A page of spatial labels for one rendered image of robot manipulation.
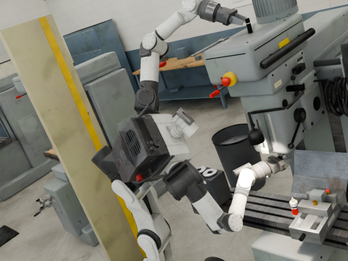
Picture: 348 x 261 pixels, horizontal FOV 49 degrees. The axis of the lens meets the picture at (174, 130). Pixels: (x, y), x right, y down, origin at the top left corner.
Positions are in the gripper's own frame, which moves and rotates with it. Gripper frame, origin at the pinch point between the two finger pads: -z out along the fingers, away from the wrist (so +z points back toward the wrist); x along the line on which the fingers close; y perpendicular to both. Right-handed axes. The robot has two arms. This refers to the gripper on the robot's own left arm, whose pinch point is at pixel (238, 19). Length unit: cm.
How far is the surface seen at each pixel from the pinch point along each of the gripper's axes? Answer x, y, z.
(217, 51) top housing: 20.0, -8.7, -0.1
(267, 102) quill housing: 9.8, -28.6, -25.1
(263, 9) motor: -15.3, 3.2, -6.0
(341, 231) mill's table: 13, -76, -76
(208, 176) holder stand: -5, -97, -3
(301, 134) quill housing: -3, -45, -43
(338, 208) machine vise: 0, -76, -73
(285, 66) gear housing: 1.3, -13.4, -26.0
